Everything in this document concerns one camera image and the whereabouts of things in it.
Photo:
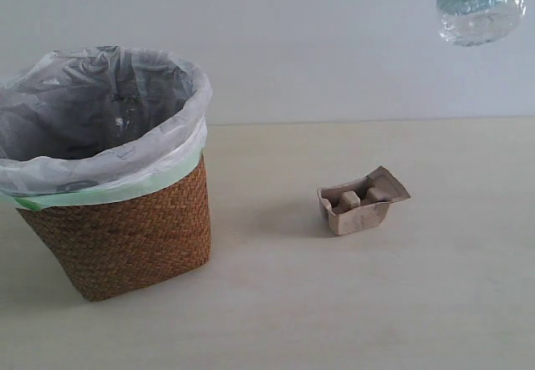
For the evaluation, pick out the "brown woven wicker waste basket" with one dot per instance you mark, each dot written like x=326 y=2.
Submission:
x=111 y=249

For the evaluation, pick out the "translucent white bin liner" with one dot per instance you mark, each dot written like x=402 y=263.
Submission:
x=58 y=141

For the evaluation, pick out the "green label water bottle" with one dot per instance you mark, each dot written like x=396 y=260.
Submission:
x=469 y=23

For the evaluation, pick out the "red label soda bottle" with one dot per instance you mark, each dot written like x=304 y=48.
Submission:
x=129 y=112

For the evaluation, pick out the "brown pulp cardboard tray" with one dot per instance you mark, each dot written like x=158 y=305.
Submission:
x=360 y=204

